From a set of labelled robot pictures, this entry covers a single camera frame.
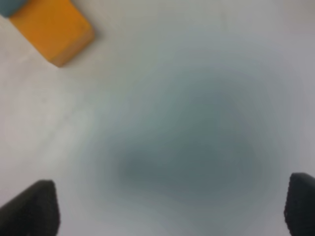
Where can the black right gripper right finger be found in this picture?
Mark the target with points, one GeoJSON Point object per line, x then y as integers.
{"type": "Point", "coordinates": [299, 210]}

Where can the orange cube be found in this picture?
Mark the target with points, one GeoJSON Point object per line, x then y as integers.
{"type": "Point", "coordinates": [56, 28]}

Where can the blue cube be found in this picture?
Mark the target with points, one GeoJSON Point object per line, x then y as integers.
{"type": "Point", "coordinates": [9, 7]}

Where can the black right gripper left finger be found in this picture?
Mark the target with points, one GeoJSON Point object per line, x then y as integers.
{"type": "Point", "coordinates": [34, 212]}

